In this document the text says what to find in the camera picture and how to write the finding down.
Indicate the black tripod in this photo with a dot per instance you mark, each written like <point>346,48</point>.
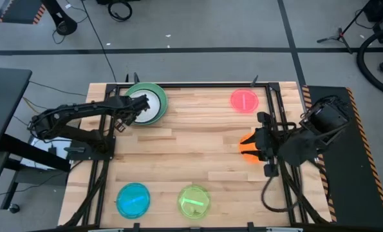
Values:
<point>337,37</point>

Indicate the black side table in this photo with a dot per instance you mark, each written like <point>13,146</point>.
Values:
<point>4,103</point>

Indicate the black curved floor stand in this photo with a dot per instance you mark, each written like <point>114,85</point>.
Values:
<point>62,22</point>

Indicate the orange translucent plastic plate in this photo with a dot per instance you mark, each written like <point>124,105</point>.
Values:
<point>247,148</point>

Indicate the small hazard-striped floor mat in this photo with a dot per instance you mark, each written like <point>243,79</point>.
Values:
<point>22,11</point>

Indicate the black aluminium table frame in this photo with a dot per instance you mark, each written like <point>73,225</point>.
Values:
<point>194,85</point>

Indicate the cream white plastic plate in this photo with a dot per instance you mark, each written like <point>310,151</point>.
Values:
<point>153,111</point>

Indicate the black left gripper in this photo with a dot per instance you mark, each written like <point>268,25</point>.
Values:
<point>127,108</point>

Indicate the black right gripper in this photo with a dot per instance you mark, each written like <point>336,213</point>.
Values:
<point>270,145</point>

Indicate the black caster wheel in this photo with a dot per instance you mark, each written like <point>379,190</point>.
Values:
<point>14,208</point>

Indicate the black frame clamp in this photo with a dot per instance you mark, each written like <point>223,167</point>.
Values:
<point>136,78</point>
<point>127,78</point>
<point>254,81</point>

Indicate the lime translucent plastic plate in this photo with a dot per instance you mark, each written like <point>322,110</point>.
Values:
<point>193,202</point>

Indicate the red translucent plastic plate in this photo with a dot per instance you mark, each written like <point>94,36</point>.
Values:
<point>244,100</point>

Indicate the white box under table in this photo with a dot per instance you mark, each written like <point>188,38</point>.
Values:
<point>43,151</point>

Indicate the blue translucent plastic plate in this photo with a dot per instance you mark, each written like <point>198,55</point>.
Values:
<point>133,200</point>

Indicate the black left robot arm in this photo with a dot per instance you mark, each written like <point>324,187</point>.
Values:
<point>72,114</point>

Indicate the black hazard-striped floor mat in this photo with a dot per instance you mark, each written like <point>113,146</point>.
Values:
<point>349,180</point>

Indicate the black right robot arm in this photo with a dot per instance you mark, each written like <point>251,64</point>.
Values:
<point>326,117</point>

